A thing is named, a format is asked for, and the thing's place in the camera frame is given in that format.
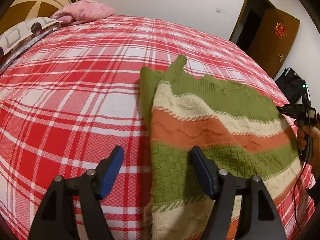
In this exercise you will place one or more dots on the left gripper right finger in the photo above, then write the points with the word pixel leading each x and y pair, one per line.
pixel 258 217

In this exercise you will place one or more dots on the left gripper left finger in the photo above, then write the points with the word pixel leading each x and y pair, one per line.
pixel 55 217

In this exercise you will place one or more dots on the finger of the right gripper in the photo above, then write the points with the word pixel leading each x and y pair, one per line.
pixel 283 109

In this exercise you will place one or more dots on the green striped knit sweater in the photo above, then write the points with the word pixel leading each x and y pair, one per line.
pixel 235 126

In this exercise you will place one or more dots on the dark jacket forearm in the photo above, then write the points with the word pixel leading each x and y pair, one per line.
pixel 314 192

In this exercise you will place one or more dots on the right hand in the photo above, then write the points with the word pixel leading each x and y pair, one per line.
pixel 309 136

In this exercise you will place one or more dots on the black bag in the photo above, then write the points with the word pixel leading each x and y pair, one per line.
pixel 291 85

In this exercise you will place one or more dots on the brown wooden door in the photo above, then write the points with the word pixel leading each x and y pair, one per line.
pixel 269 50

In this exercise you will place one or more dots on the red decoration on door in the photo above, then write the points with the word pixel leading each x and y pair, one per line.
pixel 280 30

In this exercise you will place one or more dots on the red plaid bed sheet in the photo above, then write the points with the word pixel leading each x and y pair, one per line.
pixel 75 94

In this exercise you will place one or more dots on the grey patterned pillow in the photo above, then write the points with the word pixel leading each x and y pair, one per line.
pixel 19 38

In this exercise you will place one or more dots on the pink pillow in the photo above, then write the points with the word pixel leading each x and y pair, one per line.
pixel 83 11

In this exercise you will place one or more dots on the cream wooden headboard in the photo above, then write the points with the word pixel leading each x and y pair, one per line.
pixel 21 10

